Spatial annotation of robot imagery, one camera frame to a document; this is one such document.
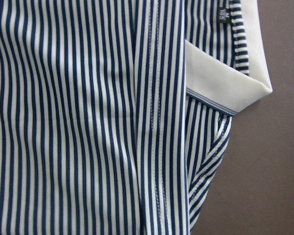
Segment blue white striped polo shirt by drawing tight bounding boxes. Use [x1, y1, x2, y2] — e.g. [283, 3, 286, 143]
[0, 0, 272, 235]

